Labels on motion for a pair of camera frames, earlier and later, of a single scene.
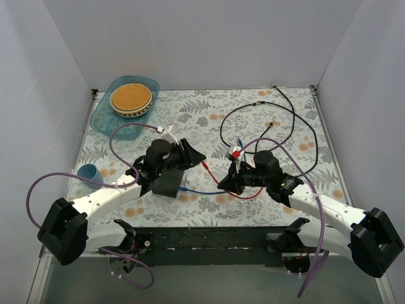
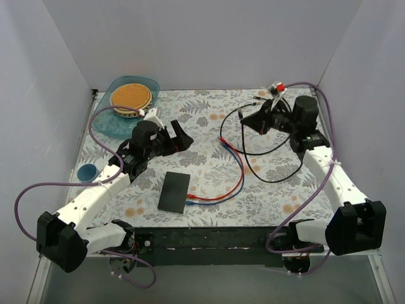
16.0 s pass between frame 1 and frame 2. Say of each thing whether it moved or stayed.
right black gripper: moved
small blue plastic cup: stayed
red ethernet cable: moved
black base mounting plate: stayed
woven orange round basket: stayed
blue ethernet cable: moved
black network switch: moved
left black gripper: moved
